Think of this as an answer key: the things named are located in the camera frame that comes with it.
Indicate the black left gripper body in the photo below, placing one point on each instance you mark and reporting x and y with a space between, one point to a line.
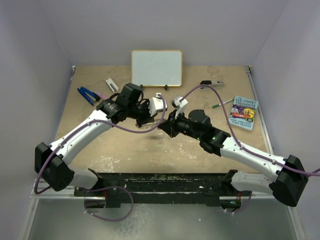
140 112

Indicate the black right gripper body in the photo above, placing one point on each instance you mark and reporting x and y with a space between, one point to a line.
182 125

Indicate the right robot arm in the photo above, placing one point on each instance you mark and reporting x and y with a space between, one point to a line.
281 177

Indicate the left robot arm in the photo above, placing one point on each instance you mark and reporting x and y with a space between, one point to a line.
52 160

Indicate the green whiteboard marker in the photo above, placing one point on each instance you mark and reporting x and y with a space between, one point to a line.
223 103

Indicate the pink eraser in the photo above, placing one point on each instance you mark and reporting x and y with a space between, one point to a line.
102 96

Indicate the blue stapler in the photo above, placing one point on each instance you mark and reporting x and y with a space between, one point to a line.
88 95

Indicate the small whiteboard on stand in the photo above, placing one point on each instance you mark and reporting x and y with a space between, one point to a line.
157 68

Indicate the black and grey stapler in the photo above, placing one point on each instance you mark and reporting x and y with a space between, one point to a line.
209 83

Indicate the blue treehouse book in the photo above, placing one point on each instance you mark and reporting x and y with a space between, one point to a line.
243 112

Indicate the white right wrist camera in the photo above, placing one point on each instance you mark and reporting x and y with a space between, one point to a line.
179 103

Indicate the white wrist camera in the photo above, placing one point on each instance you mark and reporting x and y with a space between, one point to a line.
179 103
157 104

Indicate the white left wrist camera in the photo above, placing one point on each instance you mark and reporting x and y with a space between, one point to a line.
157 104

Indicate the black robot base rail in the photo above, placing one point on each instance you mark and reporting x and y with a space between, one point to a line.
210 189

